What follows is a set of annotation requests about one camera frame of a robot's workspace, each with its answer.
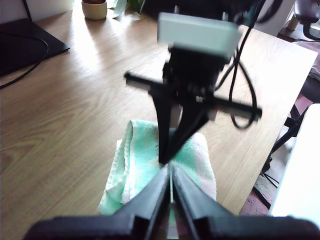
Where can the black mesh chair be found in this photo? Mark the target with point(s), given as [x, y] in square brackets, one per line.
[305, 10]

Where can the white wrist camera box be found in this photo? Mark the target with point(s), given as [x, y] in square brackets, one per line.
[197, 32]

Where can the green leafy houseplant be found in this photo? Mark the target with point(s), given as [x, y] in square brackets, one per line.
[136, 5]

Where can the white furniture panel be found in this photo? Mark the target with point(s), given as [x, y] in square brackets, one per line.
[275, 20]

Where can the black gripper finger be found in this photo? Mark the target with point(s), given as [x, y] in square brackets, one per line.
[192, 122]
[163, 120]
[195, 202]
[150, 200]

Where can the amber glass jar beige base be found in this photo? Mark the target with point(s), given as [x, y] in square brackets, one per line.
[94, 10]

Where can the pastel green pink tea towel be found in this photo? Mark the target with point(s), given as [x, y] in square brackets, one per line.
[140, 160]

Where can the large black Huawei monitor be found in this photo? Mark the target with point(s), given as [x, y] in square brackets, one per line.
[20, 42]

